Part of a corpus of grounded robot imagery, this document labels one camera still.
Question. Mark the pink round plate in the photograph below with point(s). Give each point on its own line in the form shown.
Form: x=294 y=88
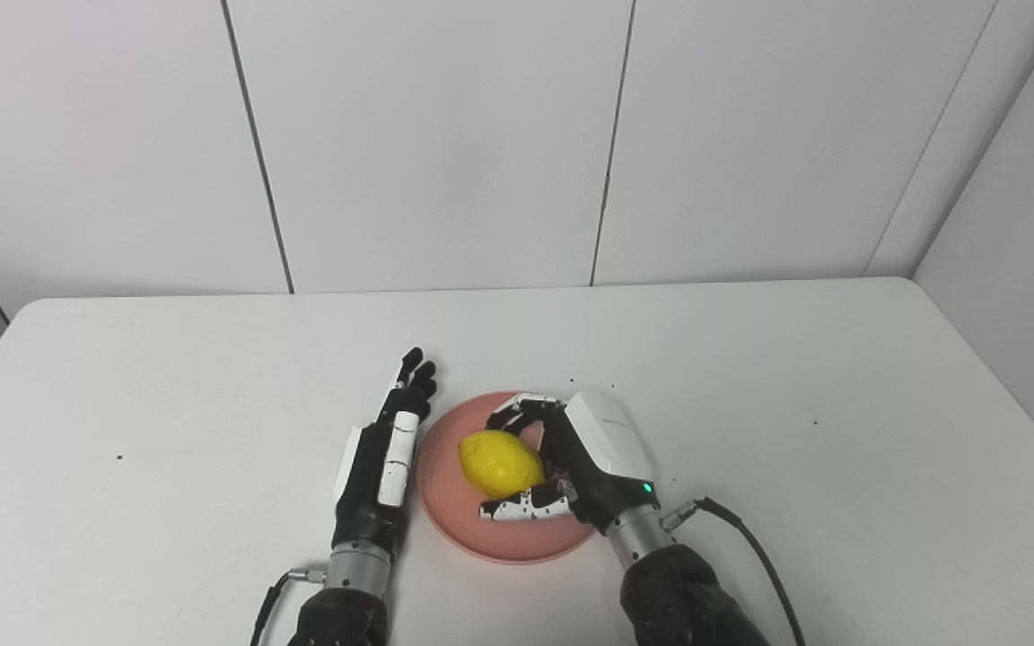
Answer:
x=454 y=511

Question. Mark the yellow lemon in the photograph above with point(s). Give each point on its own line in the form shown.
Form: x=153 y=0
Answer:
x=499 y=463

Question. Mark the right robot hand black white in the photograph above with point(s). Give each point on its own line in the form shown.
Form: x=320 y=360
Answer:
x=589 y=458

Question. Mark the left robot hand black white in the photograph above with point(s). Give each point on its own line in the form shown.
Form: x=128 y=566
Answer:
x=382 y=467

